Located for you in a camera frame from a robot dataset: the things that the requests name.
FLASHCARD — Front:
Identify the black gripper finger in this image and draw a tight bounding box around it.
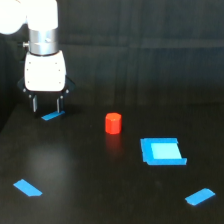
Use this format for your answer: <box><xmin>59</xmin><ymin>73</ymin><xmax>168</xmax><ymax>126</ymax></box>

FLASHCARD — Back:
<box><xmin>57</xmin><ymin>96</ymin><xmax>64</xmax><ymax>113</ymax></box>
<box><xmin>32</xmin><ymin>95</ymin><xmax>38</xmax><ymax>116</ymax></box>

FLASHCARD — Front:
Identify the blue tape strip far left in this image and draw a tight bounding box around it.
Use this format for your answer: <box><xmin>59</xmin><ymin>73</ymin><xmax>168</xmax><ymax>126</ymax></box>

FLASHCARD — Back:
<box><xmin>41</xmin><ymin>111</ymin><xmax>65</xmax><ymax>121</ymax></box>

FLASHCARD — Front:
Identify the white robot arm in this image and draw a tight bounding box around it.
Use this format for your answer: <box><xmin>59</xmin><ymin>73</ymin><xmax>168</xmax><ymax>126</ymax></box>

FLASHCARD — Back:
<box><xmin>0</xmin><ymin>0</ymin><xmax>75</xmax><ymax>119</ymax></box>

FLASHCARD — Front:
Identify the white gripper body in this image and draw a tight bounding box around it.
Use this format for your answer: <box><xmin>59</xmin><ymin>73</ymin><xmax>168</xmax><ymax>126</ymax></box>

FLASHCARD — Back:
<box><xmin>17</xmin><ymin>51</ymin><xmax>75</xmax><ymax>94</ymax></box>

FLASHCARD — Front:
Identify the blue tape strip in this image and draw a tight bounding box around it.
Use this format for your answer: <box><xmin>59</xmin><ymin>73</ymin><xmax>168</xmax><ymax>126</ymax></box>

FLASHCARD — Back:
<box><xmin>13</xmin><ymin>179</ymin><xmax>42</xmax><ymax>197</ymax></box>
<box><xmin>185</xmin><ymin>188</ymin><xmax>215</xmax><ymax>206</ymax></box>
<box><xmin>41</xmin><ymin>111</ymin><xmax>65</xmax><ymax>121</ymax></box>

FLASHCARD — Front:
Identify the blue tape square patch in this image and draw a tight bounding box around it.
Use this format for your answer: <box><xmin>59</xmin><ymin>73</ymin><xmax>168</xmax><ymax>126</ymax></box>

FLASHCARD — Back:
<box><xmin>140</xmin><ymin>138</ymin><xmax>187</xmax><ymax>166</ymax></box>

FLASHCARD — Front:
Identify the blue tape strip near left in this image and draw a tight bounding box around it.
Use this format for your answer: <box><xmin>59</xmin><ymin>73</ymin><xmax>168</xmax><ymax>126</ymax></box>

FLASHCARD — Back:
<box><xmin>13</xmin><ymin>179</ymin><xmax>42</xmax><ymax>197</ymax></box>

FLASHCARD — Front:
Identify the blue tape strip near right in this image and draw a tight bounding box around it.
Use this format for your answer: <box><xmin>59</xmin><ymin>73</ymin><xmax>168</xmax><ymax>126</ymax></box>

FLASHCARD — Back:
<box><xmin>185</xmin><ymin>188</ymin><xmax>215</xmax><ymax>206</ymax></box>

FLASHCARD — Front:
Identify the red cylinder block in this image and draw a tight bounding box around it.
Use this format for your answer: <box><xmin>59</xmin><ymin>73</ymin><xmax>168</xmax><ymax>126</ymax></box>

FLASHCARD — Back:
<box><xmin>105</xmin><ymin>113</ymin><xmax>122</xmax><ymax>134</ymax></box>

